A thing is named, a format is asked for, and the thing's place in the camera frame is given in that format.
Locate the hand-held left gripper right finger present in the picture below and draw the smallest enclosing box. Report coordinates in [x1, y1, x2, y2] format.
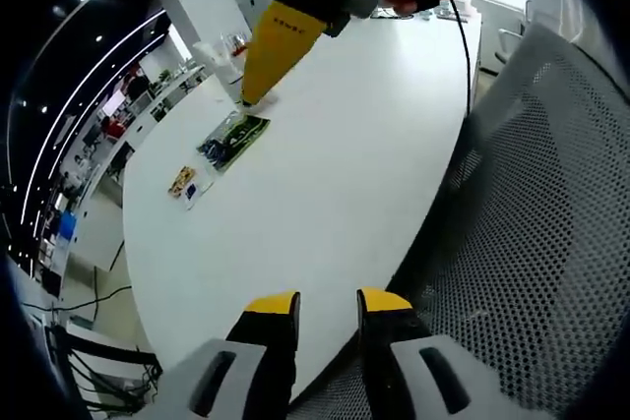
[356, 285, 503, 420]

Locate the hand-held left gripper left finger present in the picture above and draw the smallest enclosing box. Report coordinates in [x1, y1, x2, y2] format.
[164, 289, 302, 420]

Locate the tall white skincare tube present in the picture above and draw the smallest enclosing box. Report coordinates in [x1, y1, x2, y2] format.
[193, 39, 243, 90]

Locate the green black foil packet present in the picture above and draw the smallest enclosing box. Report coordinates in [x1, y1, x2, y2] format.
[196, 111, 273, 176]

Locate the black tripod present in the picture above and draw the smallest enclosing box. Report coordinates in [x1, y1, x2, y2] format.
[43, 324, 163, 414]

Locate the small brown snack packet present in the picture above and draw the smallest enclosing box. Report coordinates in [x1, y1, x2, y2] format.
[167, 165, 199, 201]

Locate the white office counter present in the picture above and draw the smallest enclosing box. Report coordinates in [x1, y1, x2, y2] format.
[58, 65, 208, 271]

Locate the grey mesh office chair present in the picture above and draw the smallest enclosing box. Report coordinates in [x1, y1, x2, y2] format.
[289, 21, 630, 420]

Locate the blue plastic bin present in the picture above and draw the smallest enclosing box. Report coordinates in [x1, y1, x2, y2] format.
[56, 210, 80, 239]

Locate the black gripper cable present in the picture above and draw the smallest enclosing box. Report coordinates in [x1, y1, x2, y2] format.
[446, 0, 474, 119]

